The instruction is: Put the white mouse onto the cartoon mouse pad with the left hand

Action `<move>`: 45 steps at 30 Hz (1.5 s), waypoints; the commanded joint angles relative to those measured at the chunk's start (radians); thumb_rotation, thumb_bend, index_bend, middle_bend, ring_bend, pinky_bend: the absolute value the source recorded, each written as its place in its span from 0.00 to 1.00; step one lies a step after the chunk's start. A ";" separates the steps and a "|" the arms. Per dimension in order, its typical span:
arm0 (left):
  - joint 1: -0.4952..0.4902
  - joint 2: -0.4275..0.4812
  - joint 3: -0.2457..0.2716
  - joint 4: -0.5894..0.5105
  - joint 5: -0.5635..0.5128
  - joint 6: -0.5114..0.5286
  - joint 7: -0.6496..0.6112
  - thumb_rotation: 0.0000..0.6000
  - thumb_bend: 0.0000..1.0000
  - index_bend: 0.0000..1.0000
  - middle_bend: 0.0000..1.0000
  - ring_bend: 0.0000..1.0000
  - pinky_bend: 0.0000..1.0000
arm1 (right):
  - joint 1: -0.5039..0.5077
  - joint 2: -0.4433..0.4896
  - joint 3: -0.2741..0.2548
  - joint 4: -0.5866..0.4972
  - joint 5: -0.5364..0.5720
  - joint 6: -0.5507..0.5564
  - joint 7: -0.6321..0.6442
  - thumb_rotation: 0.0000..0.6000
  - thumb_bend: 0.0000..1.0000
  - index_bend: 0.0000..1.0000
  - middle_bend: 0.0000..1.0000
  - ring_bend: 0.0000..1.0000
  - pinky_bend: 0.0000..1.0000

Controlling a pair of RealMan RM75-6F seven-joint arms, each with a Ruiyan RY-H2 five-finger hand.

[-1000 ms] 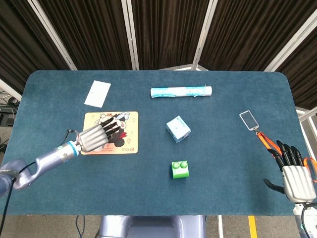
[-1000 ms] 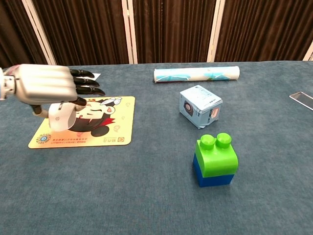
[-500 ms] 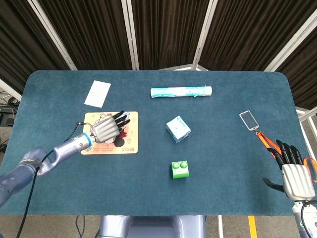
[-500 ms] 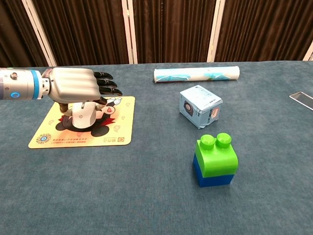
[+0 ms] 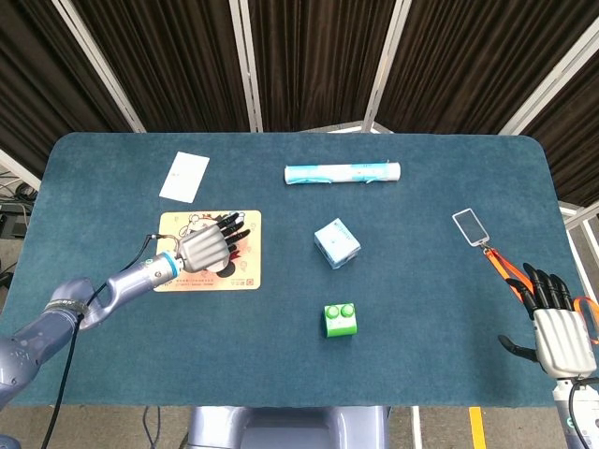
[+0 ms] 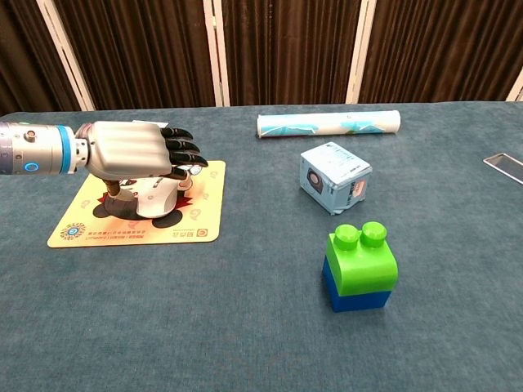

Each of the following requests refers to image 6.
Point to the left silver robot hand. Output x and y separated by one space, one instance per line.
126 149

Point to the white computer mouse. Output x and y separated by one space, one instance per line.
157 196

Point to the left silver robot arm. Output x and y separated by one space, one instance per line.
34 149

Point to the yellow cartoon mouse pad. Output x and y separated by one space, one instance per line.
171 220

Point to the rolled white blue poster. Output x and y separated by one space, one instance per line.
327 124

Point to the light blue cardboard box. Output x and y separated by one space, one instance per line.
333 175

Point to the green toy building block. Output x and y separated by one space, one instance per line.
361 263

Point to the blue toy building block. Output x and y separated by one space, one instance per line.
351 301

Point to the clear plastic flat case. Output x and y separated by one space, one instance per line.
506 166

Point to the white folding screen frame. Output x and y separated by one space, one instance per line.
216 53

